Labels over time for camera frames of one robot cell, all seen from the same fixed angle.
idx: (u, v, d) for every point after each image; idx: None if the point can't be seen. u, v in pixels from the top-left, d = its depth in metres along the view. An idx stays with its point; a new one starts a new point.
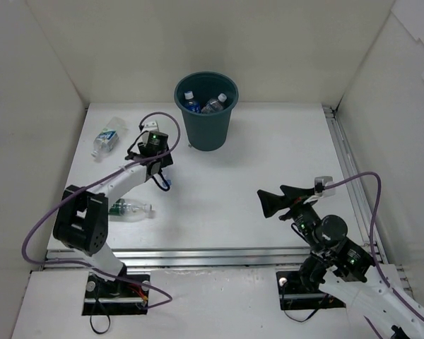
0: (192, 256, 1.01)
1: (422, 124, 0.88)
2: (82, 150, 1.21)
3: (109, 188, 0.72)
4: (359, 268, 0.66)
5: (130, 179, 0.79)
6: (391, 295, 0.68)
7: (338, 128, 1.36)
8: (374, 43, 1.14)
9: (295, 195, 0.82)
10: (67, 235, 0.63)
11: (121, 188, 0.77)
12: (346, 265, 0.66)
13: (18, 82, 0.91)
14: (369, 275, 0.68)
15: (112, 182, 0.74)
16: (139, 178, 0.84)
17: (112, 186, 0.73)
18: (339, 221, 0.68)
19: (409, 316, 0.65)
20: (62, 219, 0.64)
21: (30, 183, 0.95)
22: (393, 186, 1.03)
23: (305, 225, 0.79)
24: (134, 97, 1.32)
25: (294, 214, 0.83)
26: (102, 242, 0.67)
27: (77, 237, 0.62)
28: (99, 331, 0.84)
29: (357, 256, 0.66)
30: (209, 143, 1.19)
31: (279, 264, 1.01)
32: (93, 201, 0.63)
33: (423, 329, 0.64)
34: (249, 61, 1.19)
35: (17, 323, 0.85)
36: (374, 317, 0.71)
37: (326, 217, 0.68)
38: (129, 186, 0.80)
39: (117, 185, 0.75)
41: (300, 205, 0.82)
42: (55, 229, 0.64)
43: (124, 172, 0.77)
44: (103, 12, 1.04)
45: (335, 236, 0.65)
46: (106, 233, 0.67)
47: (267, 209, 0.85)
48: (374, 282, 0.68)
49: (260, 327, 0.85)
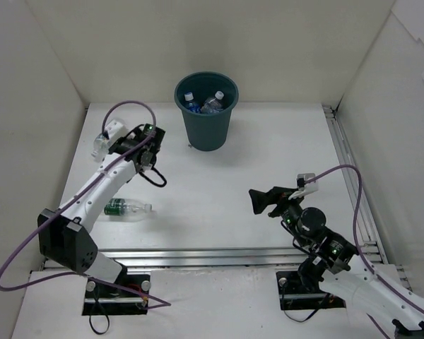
0: (191, 256, 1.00)
1: (422, 126, 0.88)
2: (82, 150, 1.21)
3: (87, 207, 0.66)
4: (342, 258, 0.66)
5: (112, 183, 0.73)
6: (377, 282, 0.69)
7: (338, 128, 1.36)
8: (374, 44, 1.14)
9: (279, 191, 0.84)
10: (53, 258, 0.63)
11: (103, 197, 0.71)
12: (330, 256, 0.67)
13: (18, 82, 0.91)
14: (353, 263, 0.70)
15: (90, 197, 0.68)
16: (126, 176, 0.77)
17: (90, 203, 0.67)
18: (317, 212, 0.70)
19: (399, 304, 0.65)
20: (44, 244, 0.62)
21: (31, 183, 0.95)
22: (394, 186, 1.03)
23: (290, 219, 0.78)
24: (134, 97, 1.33)
25: (280, 210, 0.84)
26: (92, 257, 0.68)
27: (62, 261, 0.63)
28: (98, 331, 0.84)
29: (340, 246, 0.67)
30: (209, 143, 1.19)
31: (279, 264, 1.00)
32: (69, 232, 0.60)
33: (415, 316, 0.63)
34: (249, 60, 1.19)
35: (17, 323, 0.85)
36: (374, 313, 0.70)
37: (305, 210, 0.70)
38: (113, 190, 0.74)
39: (97, 198, 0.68)
41: (285, 200, 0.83)
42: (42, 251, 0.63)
43: (104, 177, 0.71)
44: (102, 13, 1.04)
45: (313, 225, 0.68)
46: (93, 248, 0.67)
47: (256, 205, 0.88)
48: (359, 270, 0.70)
49: (259, 327, 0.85)
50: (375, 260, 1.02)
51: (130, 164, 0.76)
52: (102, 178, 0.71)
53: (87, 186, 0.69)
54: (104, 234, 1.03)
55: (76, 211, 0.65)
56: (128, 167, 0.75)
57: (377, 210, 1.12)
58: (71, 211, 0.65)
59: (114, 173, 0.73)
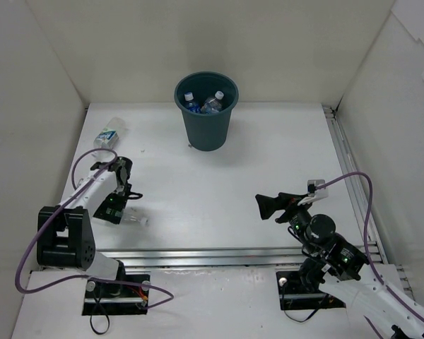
0: (191, 256, 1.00)
1: (422, 126, 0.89)
2: (81, 150, 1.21)
3: (85, 200, 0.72)
4: (352, 267, 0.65)
5: (103, 186, 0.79)
6: (385, 293, 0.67)
7: (338, 128, 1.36)
8: (374, 44, 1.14)
9: (289, 196, 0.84)
10: (53, 260, 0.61)
11: (96, 196, 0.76)
12: (340, 264, 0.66)
13: (18, 82, 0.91)
14: (362, 272, 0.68)
15: (85, 195, 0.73)
16: (112, 183, 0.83)
17: (87, 197, 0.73)
18: (327, 219, 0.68)
19: (405, 313, 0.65)
20: (43, 246, 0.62)
21: (31, 183, 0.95)
22: (394, 186, 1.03)
23: (299, 224, 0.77)
24: (134, 97, 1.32)
25: (289, 215, 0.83)
26: (91, 254, 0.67)
27: (66, 258, 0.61)
28: (99, 331, 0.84)
29: (350, 254, 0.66)
30: (208, 143, 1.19)
31: (279, 264, 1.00)
32: (73, 217, 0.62)
33: (419, 326, 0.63)
34: (249, 60, 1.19)
35: (16, 323, 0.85)
36: (374, 317, 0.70)
37: (315, 216, 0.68)
38: (102, 195, 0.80)
39: (92, 195, 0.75)
41: (294, 205, 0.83)
42: (39, 256, 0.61)
43: (94, 181, 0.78)
44: (102, 13, 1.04)
45: (324, 233, 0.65)
46: (92, 247, 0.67)
47: (263, 210, 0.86)
48: (368, 280, 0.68)
49: (260, 328, 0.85)
50: (375, 260, 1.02)
51: (113, 174, 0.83)
52: (92, 182, 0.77)
53: (80, 188, 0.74)
54: (104, 234, 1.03)
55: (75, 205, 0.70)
56: (112, 176, 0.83)
57: (377, 210, 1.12)
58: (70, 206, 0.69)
59: (102, 178, 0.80)
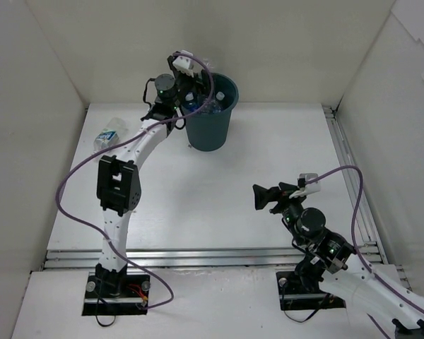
0: (191, 256, 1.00)
1: (422, 126, 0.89)
2: (82, 150, 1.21)
3: (137, 155, 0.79)
4: (338, 258, 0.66)
5: (153, 140, 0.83)
6: (374, 281, 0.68)
7: (338, 128, 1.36)
8: (374, 43, 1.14)
9: (281, 189, 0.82)
10: (108, 196, 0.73)
11: (146, 151, 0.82)
12: (328, 257, 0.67)
13: (18, 82, 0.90)
14: (350, 262, 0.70)
15: (137, 149, 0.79)
16: (162, 135, 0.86)
17: (138, 152, 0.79)
18: (318, 213, 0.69)
19: (397, 301, 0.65)
20: (102, 183, 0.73)
21: (30, 183, 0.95)
22: (394, 186, 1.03)
23: (290, 217, 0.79)
24: (134, 98, 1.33)
25: (281, 207, 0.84)
26: (138, 198, 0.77)
27: (117, 198, 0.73)
28: (105, 323, 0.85)
29: (337, 246, 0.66)
30: (209, 143, 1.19)
31: (279, 264, 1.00)
32: (126, 169, 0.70)
33: (413, 313, 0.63)
34: (249, 60, 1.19)
35: (17, 323, 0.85)
36: (374, 312, 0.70)
37: (306, 210, 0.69)
38: (153, 146, 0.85)
39: (143, 149, 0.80)
41: (286, 199, 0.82)
42: (97, 191, 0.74)
43: (146, 134, 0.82)
44: (102, 13, 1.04)
45: (314, 227, 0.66)
46: (140, 193, 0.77)
47: (257, 200, 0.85)
48: (356, 269, 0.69)
49: (260, 327, 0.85)
50: (375, 260, 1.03)
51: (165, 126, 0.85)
52: (145, 135, 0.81)
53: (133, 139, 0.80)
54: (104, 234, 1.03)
55: (128, 157, 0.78)
56: (165, 128, 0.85)
57: (377, 210, 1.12)
58: (121, 158, 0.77)
59: (154, 132, 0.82)
